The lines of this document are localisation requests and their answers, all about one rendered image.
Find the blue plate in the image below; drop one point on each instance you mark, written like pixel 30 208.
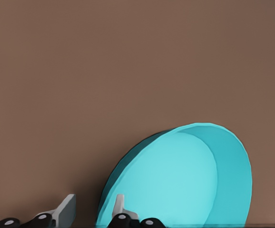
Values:
pixel 175 180

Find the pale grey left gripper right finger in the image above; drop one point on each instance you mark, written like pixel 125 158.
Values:
pixel 122 215

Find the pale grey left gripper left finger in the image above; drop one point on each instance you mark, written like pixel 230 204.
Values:
pixel 61 212

